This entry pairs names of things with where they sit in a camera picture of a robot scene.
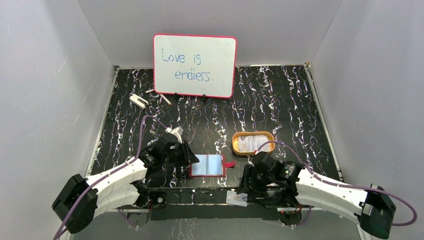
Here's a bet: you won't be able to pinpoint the cards in tray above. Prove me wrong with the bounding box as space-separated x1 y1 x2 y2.
237 135 270 153

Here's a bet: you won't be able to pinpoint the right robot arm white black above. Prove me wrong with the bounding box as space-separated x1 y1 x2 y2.
236 151 397 240

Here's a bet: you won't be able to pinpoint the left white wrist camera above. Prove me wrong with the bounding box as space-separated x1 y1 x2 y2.
165 126 184 144

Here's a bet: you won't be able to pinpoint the red leather card holder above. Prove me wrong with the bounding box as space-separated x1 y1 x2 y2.
189 154 237 178

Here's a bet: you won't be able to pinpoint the tan oval card tray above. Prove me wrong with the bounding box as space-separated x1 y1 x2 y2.
232 131 275 156

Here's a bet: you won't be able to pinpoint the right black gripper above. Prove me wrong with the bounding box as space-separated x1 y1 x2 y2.
236 164 274 199

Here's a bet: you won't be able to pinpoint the white marker pen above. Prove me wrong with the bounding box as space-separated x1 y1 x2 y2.
159 93 172 106

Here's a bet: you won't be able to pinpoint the white board with red frame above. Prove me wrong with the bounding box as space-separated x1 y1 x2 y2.
153 34 238 99

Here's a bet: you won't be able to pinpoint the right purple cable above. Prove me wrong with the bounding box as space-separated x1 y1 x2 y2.
253 140 418 228

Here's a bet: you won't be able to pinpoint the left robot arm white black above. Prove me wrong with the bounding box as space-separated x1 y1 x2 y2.
52 134 200 240

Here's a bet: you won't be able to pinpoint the purple cable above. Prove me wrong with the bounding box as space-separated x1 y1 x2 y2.
52 115 170 240
253 140 418 228

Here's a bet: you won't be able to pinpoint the white board eraser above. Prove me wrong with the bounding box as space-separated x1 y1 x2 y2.
129 93 149 110

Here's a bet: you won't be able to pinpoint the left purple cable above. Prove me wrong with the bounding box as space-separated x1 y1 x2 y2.
52 115 170 240

